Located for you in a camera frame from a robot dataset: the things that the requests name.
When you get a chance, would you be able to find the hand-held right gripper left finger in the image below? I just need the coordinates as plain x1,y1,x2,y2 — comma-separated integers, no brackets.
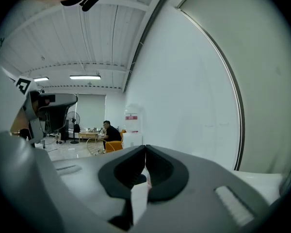
52,144,147,232

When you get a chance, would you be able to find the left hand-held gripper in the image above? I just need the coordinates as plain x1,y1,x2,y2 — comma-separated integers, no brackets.
0,67,79,144

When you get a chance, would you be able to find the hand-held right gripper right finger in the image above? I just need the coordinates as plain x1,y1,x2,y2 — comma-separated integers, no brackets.
135,144,271,233

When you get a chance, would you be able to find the pink white bottle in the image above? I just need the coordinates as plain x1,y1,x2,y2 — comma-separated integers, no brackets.
131,173,153,224

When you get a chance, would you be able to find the black standing fan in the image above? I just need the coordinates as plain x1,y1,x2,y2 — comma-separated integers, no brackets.
65,111,81,145

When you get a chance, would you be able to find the orange armchair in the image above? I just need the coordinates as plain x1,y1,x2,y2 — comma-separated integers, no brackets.
105,129,127,154

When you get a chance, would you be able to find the low wooden table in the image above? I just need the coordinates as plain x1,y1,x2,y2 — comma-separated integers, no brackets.
78,131,105,143

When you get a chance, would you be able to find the white water dispenser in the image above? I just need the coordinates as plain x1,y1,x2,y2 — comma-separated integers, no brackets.
122,131,144,150

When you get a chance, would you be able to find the black head camera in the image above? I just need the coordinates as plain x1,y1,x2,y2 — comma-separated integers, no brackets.
79,0,105,12

